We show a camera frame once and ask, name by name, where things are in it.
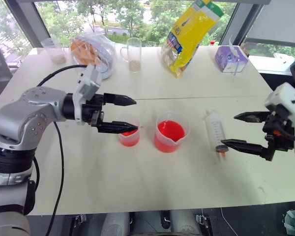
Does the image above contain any large clear plastic syringe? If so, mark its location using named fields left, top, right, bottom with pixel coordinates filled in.
left=204, top=109, right=230, bottom=162

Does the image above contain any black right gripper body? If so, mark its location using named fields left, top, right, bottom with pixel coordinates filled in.
left=262, top=105, right=295, bottom=151

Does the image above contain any large beaker red liquid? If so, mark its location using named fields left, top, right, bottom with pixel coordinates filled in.
left=153, top=111, right=191, bottom=154

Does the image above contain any yellow snack bag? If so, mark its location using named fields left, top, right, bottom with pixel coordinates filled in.
left=160, top=0, right=225, bottom=79

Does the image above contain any black clip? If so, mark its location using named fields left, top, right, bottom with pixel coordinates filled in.
left=160, top=210, right=172, bottom=230

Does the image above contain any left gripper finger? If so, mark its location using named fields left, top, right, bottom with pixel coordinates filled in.
left=97, top=120, right=140, bottom=135
left=103, top=93, right=138, bottom=107

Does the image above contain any clear glass mug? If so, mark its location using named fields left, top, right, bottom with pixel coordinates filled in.
left=119, top=37, right=143, bottom=73

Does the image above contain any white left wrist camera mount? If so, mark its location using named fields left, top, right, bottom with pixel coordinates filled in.
left=72, top=64, right=102, bottom=125

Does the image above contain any clear bag with orange contents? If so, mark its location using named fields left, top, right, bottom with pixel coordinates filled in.
left=69, top=32, right=117, bottom=81

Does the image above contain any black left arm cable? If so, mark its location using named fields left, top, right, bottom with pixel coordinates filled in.
left=30, top=64, right=89, bottom=236

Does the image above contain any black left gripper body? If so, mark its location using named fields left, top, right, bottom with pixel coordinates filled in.
left=82, top=93, right=106, bottom=127

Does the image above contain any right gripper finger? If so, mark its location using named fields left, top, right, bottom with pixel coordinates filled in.
left=221, top=138, right=273, bottom=162
left=234, top=111, right=271, bottom=123

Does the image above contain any clear plastic measuring cup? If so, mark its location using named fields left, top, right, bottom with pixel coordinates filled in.
left=40, top=37, right=67, bottom=65

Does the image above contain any metal table latch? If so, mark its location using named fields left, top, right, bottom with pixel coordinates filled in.
left=74, top=213, right=87, bottom=225
left=195, top=213, right=210, bottom=229

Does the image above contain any small beaker red liquid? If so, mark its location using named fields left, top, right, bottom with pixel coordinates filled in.
left=118, top=115, right=141, bottom=148

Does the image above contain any thin white cable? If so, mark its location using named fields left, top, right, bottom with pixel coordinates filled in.
left=219, top=207, right=237, bottom=236

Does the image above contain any purple tissue box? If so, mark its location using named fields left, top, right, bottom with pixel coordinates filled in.
left=214, top=36, right=249, bottom=77

